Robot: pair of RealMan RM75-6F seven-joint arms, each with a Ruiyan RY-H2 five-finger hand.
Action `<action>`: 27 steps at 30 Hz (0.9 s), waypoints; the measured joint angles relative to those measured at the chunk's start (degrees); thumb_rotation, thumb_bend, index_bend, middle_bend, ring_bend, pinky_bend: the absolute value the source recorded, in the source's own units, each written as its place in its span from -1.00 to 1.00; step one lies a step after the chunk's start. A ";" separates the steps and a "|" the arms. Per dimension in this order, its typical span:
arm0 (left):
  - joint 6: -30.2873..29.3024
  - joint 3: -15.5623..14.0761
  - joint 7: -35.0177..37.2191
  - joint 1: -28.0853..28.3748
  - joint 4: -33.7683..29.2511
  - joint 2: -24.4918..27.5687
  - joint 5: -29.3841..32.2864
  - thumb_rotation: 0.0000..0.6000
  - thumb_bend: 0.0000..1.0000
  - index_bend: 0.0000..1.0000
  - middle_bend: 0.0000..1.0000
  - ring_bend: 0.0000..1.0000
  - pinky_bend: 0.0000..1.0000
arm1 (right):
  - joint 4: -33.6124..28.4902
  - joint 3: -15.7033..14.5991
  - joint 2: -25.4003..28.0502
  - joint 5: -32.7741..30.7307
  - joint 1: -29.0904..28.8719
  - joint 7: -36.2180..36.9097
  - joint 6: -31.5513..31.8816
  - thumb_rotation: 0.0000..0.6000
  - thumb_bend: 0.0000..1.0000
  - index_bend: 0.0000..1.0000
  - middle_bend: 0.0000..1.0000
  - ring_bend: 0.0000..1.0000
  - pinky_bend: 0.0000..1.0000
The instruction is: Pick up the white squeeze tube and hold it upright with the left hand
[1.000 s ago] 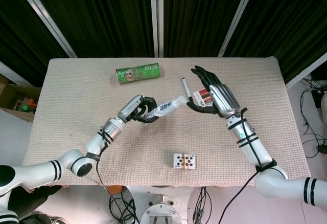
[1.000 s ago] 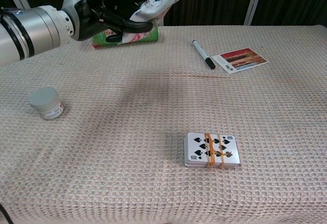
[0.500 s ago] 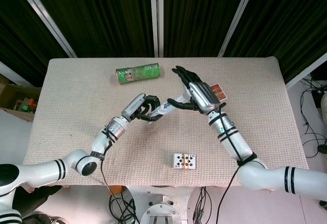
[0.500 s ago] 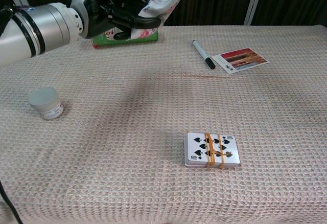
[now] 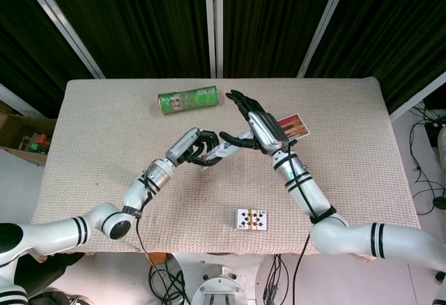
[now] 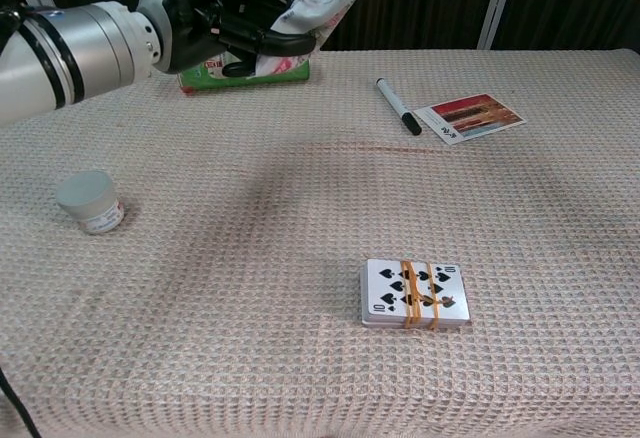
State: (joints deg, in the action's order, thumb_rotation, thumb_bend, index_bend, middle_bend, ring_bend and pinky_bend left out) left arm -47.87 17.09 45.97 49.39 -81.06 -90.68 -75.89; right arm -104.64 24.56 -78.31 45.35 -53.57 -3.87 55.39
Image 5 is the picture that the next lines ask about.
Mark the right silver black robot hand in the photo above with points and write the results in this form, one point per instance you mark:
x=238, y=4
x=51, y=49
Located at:
x=265, y=127

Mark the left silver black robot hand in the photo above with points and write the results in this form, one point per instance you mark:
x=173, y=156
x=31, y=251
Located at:
x=190, y=146

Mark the white blue tube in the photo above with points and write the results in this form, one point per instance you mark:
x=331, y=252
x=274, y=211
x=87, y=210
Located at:
x=223, y=151

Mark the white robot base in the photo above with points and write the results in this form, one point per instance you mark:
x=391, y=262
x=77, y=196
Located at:
x=219, y=280

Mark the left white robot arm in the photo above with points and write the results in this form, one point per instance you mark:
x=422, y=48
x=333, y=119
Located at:
x=104, y=211

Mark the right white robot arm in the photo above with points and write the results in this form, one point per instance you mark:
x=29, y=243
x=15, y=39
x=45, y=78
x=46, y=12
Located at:
x=331, y=214

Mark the red photo postcard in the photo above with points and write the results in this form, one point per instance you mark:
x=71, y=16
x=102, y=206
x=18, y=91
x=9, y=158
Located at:
x=296, y=127

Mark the green cylindrical chip can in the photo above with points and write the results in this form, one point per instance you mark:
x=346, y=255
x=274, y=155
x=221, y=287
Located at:
x=190, y=100

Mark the beige woven tablecloth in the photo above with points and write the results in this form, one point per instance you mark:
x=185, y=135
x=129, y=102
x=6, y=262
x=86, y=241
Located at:
x=226, y=193

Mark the playing card deck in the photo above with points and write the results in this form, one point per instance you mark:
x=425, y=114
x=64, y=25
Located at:
x=251, y=219

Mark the orange object under table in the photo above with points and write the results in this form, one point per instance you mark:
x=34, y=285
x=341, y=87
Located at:
x=155, y=259

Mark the cardboard box with clutter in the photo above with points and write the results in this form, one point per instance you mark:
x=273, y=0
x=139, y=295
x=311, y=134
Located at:
x=24, y=138

